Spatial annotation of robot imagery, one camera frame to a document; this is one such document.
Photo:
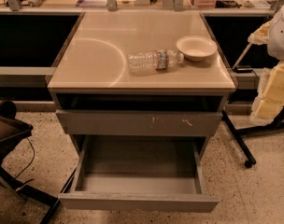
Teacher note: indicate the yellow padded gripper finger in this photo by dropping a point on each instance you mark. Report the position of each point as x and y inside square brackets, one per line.
[260, 36]
[270, 99]

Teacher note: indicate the grey drawer cabinet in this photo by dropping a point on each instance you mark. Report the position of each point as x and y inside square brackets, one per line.
[92, 74]

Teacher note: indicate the closed grey upper drawer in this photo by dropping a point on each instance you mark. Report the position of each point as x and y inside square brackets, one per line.
[143, 123]

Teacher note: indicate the white ceramic bowl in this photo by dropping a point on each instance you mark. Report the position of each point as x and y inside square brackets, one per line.
[196, 48]

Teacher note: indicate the dark chair seat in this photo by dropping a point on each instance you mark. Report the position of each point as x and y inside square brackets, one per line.
[12, 131]

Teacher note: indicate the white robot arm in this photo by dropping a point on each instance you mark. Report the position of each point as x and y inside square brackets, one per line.
[275, 45]

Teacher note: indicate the open grey lower drawer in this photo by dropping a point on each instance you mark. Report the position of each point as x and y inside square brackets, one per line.
[139, 173]

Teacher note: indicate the clear plastic water bottle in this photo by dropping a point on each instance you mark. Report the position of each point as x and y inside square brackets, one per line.
[153, 62]

